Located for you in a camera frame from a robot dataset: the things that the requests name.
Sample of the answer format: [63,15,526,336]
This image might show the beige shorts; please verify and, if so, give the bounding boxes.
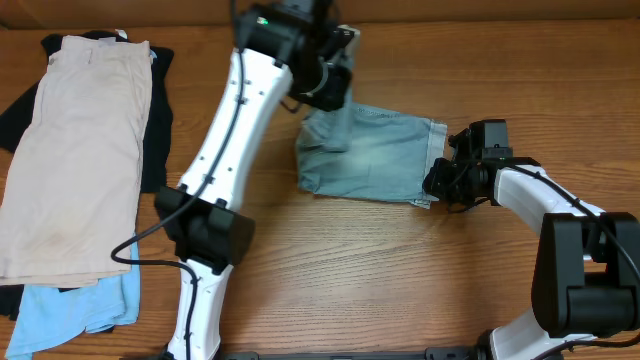
[1,36,152,288]

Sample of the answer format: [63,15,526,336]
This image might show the light blue denim shorts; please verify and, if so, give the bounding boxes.
[295,90,447,209]

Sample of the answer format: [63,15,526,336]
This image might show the light blue shirt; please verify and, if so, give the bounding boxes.
[5,265,141,360]

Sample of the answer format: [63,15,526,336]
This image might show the black garment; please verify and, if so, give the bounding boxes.
[1,30,174,321]

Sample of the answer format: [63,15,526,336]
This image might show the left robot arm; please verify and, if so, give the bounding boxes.
[155,0,359,359]

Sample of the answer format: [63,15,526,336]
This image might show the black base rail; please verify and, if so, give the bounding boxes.
[159,345,481,360]

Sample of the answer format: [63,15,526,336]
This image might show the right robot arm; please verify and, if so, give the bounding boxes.
[423,119,639,360]

